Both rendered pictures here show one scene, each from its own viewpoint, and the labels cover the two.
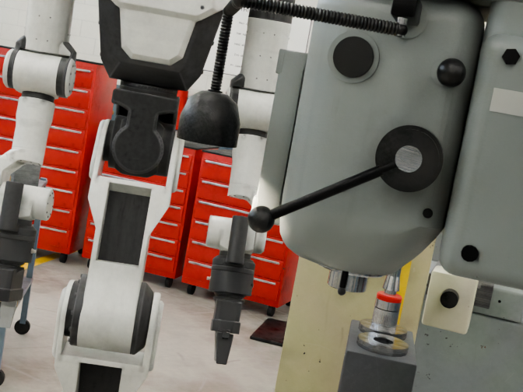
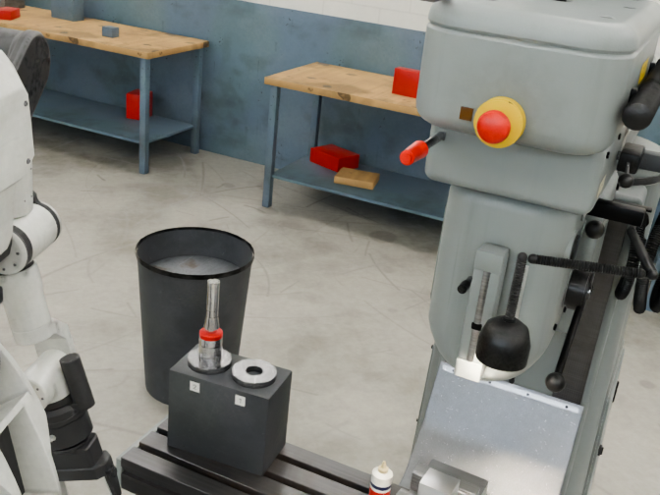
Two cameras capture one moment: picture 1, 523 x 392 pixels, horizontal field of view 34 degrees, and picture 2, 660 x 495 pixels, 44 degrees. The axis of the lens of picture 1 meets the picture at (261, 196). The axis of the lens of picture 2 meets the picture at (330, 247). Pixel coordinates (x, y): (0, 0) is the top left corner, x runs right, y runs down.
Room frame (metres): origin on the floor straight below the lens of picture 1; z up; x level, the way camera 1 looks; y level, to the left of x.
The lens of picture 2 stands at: (1.08, 1.11, 1.99)
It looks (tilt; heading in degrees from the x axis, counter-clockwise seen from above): 23 degrees down; 281
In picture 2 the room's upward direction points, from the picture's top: 6 degrees clockwise
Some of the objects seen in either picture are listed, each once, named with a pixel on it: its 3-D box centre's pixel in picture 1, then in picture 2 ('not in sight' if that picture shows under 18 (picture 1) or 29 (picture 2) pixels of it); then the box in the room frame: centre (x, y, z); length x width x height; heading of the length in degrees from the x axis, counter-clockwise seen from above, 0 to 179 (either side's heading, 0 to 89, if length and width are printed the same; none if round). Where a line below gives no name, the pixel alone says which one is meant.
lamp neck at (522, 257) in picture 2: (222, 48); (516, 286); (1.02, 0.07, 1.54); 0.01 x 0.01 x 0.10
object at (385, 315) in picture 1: (386, 313); (210, 346); (1.57, -0.27, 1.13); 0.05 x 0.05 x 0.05
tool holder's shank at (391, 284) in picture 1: (395, 264); (212, 306); (1.57, -0.27, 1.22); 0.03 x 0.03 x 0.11
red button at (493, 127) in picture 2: not in sight; (494, 126); (1.09, 0.13, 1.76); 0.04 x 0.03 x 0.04; 168
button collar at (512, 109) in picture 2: not in sight; (499, 122); (1.08, 0.10, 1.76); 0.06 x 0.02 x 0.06; 168
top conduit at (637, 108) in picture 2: not in sight; (651, 86); (0.88, -0.13, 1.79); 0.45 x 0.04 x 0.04; 78
